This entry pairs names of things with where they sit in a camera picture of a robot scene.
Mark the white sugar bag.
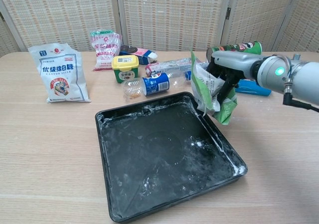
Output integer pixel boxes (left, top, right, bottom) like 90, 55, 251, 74
27, 42, 92, 104

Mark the pink white snack bag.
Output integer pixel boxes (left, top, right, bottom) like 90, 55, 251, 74
90, 28, 123, 72

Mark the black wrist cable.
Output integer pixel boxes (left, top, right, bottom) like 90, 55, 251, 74
273, 53, 319, 113

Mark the blue cookie box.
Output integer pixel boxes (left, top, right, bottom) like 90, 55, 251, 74
235, 80, 272, 97

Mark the yellow-lidded green tub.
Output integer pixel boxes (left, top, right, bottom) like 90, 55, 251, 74
111, 54, 140, 84

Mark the black baking tray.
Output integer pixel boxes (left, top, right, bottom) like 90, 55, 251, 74
95, 91, 248, 223

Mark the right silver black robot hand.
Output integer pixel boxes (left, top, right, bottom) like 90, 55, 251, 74
206, 50, 260, 107

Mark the green corn starch bag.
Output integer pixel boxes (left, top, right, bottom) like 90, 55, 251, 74
190, 49, 239, 126

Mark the clear blue-label soda bottle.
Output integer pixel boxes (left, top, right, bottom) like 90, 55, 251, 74
121, 70, 194, 102

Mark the green chips can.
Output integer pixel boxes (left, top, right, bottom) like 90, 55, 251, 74
206, 41, 263, 60

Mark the long floral wrap box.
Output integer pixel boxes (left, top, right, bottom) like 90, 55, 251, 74
145, 57, 209, 77

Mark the dark blue pink carton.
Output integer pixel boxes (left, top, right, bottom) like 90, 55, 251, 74
119, 44, 159, 65

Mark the woven folding screen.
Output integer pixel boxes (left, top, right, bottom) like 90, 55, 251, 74
0, 0, 319, 59

